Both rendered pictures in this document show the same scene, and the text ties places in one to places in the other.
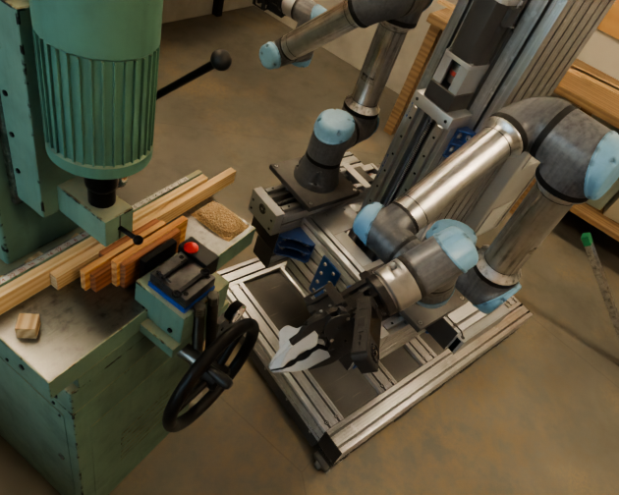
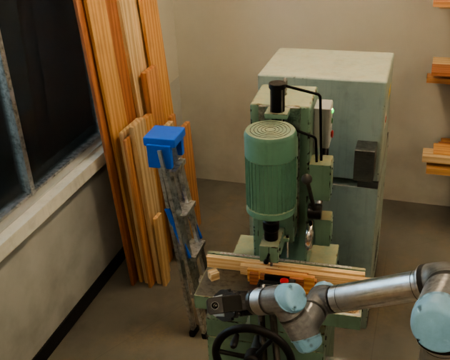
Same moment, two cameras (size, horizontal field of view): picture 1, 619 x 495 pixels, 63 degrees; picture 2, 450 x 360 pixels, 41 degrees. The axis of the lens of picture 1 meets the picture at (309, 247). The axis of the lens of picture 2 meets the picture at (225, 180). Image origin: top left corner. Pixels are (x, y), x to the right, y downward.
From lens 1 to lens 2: 158 cm
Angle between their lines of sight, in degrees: 69
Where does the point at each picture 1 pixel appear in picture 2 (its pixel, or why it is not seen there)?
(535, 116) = (431, 270)
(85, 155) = (248, 202)
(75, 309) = (234, 283)
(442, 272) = (268, 297)
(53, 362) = (203, 291)
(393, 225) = (316, 292)
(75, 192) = not seen: hidden behind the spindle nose
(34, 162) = not seen: hidden behind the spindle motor
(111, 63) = (254, 163)
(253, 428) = not seen: outside the picture
